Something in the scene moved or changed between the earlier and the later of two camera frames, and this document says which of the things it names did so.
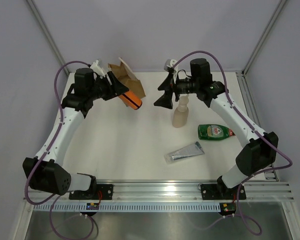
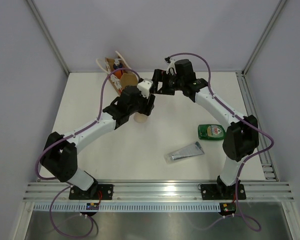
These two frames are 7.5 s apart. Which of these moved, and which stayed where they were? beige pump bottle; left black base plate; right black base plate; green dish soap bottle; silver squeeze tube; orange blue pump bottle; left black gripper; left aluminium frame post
Moved: beige pump bottle; left black gripper; orange blue pump bottle
Stayed: green dish soap bottle; silver squeeze tube; right black base plate; left black base plate; left aluminium frame post
